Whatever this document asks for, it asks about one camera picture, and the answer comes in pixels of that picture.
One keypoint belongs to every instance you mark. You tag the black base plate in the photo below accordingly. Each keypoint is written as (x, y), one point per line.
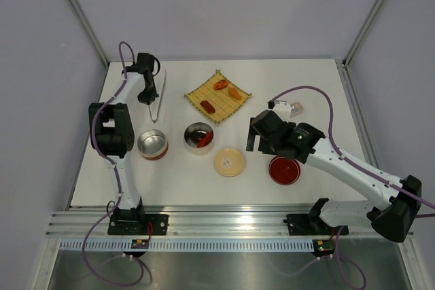
(153, 223)
(300, 224)

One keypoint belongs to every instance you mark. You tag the beige steel lunch container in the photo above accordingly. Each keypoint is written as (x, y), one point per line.
(195, 150)

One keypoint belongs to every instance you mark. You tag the cream round lid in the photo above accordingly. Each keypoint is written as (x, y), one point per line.
(229, 162)

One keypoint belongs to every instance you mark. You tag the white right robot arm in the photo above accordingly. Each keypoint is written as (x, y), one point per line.
(390, 204)

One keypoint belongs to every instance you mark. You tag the right aluminium frame post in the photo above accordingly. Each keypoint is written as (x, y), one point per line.
(363, 31)

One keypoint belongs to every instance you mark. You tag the orange fried chicken piece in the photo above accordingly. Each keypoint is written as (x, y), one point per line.
(233, 93)

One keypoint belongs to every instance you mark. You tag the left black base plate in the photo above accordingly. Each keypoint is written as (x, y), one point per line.
(153, 223)

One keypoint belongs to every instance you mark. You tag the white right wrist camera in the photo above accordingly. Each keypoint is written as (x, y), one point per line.
(282, 108)

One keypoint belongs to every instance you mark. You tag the red-based steel lunch container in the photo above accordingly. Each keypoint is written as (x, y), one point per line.
(152, 144)

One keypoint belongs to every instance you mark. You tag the dark red meat slice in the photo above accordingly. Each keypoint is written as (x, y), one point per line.
(207, 106)

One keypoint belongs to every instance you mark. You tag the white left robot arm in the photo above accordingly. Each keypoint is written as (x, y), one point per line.
(112, 136)

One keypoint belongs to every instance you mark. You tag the orange spotted food piece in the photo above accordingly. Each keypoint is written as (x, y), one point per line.
(219, 85)

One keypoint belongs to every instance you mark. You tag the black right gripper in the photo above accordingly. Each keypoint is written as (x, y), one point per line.
(252, 135)

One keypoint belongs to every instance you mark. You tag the white slotted cable duct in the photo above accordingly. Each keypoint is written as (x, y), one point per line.
(189, 245)

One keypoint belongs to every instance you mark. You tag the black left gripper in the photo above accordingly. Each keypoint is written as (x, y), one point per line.
(149, 98)

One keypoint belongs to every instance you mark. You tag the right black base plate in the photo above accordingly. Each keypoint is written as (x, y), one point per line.
(300, 224)

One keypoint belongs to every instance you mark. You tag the black sea cucumber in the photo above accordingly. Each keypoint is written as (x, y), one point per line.
(192, 137)

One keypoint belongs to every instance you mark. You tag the red sausage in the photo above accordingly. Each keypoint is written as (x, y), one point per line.
(205, 140)

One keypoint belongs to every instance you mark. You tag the woven bamboo tray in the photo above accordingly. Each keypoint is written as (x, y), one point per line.
(224, 105)

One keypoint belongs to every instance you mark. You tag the aluminium mounting rail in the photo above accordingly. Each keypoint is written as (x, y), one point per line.
(194, 221)

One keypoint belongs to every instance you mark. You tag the red round lid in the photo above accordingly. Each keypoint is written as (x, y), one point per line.
(284, 171)

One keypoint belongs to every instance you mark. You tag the left aluminium frame post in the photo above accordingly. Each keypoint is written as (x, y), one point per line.
(89, 32)

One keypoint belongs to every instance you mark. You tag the aluminium frame post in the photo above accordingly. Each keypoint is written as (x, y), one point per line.
(89, 32)
(363, 31)

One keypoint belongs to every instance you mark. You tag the metal serving tongs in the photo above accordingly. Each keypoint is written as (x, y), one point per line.
(154, 108)

